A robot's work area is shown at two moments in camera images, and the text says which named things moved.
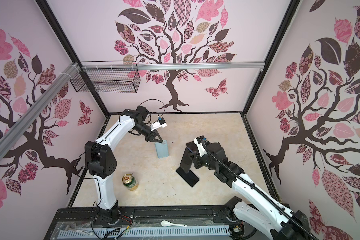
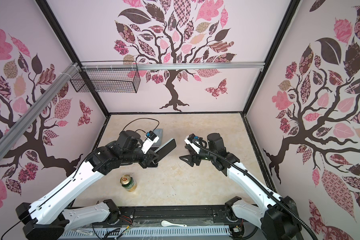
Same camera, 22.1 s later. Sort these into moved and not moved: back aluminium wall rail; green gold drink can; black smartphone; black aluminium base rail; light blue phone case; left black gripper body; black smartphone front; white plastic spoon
Moved: light blue phone case; black smartphone front; left black gripper body; black smartphone
Not moved: green gold drink can; back aluminium wall rail; black aluminium base rail; white plastic spoon
